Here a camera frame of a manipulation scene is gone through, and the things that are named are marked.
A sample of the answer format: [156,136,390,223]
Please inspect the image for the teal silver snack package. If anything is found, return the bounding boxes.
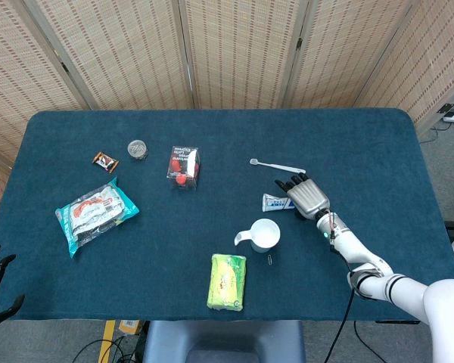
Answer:
[54,176,140,259]

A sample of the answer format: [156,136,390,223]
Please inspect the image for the white toothbrush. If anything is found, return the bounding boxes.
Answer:
[249,158,306,175]

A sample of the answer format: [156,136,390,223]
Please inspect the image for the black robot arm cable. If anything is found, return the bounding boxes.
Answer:
[322,211,359,363]

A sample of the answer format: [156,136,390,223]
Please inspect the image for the clear box with red bottles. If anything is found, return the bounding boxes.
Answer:
[166,145,201,192]

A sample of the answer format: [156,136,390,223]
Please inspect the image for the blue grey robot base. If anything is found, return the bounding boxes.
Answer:
[141,320,306,363]

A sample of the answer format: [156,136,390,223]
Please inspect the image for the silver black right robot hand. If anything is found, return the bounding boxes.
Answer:
[275,172,331,221]

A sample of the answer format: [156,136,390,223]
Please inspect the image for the white plastic cup with handle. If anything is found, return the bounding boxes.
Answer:
[234,218,281,254]

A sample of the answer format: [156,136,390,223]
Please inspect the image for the yellow cardboard box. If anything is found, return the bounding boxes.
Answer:
[117,319,145,336]

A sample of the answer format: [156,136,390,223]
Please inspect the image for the woven folding screen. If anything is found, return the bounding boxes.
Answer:
[0,0,454,243]

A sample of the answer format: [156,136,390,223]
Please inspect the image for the dark blue tablecloth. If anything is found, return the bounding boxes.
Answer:
[0,107,454,322]

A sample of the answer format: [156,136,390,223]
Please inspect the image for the black floor cables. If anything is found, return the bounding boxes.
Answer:
[73,332,145,363]

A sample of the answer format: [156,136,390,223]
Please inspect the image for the green yellow tissue pack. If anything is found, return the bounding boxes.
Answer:
[206,253,247,312]

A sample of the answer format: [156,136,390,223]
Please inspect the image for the black floor cable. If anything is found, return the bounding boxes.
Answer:
[353,320,389,356]

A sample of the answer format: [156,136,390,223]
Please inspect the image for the blue white toothpaste tube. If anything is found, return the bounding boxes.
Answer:
[262,193,298,213]

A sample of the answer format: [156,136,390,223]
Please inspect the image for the brown candy wrapper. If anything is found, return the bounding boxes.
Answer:
[92,151,120,173]

